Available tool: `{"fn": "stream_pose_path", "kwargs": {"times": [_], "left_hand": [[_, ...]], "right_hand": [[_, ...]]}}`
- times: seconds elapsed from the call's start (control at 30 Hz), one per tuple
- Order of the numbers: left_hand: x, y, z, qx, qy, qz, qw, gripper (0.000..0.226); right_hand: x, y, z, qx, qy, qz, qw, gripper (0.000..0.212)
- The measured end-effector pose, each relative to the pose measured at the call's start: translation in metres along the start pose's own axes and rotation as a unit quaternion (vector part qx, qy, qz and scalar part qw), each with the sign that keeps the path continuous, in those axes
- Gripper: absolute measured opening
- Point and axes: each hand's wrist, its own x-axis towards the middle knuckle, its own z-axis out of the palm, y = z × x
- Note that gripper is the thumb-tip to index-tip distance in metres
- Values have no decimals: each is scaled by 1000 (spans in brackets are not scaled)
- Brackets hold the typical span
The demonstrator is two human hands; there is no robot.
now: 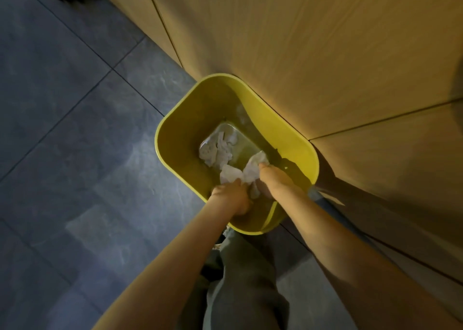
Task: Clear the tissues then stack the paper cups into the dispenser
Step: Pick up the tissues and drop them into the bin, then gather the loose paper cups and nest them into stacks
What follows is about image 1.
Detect light wooden cabinet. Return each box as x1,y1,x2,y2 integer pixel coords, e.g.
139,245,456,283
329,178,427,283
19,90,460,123
90,0,463,319

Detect person's right hand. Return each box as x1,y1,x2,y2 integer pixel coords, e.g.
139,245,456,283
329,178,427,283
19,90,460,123
254,163,304,202

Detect grey trousers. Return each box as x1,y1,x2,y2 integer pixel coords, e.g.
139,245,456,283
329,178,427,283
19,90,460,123
177,228,291,330

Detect person's left forearm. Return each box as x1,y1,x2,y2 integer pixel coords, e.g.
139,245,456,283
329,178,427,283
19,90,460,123
92,192,237,330

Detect yellow plastic waste bin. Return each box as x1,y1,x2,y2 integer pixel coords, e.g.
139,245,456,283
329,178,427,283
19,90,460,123
154,73,320,236

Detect white tissue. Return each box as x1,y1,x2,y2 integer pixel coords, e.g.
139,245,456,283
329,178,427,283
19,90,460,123
198,131,238,170
219,151,270,199

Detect clear plastic tray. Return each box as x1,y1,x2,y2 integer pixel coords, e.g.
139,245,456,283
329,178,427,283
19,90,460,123
198,121,262,172

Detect person's left hand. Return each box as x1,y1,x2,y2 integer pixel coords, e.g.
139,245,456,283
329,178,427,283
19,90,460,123
211,179,254,217

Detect person's right forearm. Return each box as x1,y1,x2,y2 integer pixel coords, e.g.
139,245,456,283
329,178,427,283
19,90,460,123
279,187,463,330

